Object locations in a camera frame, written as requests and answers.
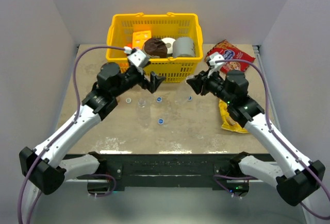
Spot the clear bottle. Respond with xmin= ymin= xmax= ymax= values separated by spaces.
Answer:
xmin=136 ymin=98 xmax=151 ymax=128
xmin=174 ymin=75 xmax=193 ymax=105

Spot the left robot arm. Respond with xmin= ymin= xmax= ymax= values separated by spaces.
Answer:
xmin=19 ymin=62 xmax=166 ymax=195

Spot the yellow plastic shopping basket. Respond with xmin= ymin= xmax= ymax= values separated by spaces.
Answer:
xmin=106 ymin=12 xmax=203 ymax=83

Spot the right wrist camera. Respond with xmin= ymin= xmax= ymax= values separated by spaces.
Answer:
xmin=206 ymin=52 xmax=225 ymax=78

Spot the red snack bag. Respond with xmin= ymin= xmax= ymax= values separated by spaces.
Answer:
xmin=204 ymin=40 xmax=255 ymax=74

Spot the white tape roll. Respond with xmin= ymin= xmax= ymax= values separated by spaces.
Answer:
xmin=161 ymin=37 xmax=176 ymax=56

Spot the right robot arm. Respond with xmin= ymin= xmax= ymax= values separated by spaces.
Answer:
xmin=187 ymin=70 xmax=325 ymax=206

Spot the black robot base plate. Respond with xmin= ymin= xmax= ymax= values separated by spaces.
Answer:
xmin=82 ymin=154 xmax=247 ymax=194

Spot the yellow chips bag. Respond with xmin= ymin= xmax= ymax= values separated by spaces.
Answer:
xmin=219 ymin=100 xmax=249 ymax=134

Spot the grey tape roll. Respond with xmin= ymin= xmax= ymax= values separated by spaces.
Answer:
xmin=172 ymin=37 xmax=195 ymax=58

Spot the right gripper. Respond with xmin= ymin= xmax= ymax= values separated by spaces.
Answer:
xmin=187 ymin=67 xmax=234 ymax=105

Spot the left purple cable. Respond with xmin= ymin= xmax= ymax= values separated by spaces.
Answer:
xmin=16 ymin=45 xmax=132 ymax=224

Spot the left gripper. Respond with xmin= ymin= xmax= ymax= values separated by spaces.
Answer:
xmin=112 ymin=61 xmax=166 ymax=98

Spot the orange juice carton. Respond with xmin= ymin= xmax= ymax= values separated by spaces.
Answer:
xmin=132 ymin=30 xmax=152 ymax=49

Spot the brown wrapped package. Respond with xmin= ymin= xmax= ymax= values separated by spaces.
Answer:
xmin=142 ymin=38 xmax=168 ymax=58

